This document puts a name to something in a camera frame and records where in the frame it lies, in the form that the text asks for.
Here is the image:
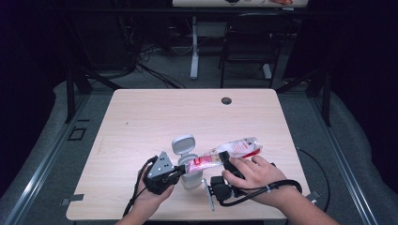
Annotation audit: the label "black floor cables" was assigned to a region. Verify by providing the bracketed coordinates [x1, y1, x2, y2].
[135, 43, 187, 89]

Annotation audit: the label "black metal stand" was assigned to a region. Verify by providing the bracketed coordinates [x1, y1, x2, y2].
[276, 67, 332, 128]
[64, 62, 123, 124]

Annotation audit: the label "grey tape strip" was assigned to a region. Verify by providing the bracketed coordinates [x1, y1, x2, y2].
[60, 193, 84, 206]
[305, 190, 322, 204]

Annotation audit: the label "aluminium floor rail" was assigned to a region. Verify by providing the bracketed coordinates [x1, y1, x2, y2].
[309, 97, 379, 225]
[3, 93, 90, 225]

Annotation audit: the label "white background desk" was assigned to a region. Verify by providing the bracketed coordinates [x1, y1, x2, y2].
[172, 0, 309, 81]

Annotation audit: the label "black folding chair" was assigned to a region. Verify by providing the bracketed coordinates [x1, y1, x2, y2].
[219, 12, 295, 89]

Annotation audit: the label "person's right hand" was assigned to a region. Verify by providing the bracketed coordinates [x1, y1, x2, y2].
[221, 155, 289, 205]

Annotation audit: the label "person's left hand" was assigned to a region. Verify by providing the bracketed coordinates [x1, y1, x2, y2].
[132, 170, 176, 215]

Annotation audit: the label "right hand-held gripper cable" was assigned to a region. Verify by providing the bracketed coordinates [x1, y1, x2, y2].
[219, 146, 331, 214]

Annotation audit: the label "red and white pouch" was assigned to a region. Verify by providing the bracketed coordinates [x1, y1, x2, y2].
[185, 136, 263, 174]

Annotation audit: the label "left hand-held gripper cable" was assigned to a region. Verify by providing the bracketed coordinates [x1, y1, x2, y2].
[122, 155, 159, 218]

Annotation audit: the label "hand-held gripper cable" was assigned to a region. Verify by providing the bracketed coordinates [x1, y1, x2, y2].
[122, 155, 159, 218]
[219, 146, 331, 214]

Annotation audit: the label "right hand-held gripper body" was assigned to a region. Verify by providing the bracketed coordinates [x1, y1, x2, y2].
[202, 163, 248, 212]

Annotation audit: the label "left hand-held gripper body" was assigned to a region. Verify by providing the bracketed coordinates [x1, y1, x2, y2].
[144, 151, 184, 195]

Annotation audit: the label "white lidded plastic jar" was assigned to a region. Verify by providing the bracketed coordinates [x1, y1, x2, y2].
[171, 134, 205, 189]

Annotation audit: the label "black floor socket frame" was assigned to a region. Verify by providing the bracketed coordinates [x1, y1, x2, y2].
[68, 126, 87, 142]

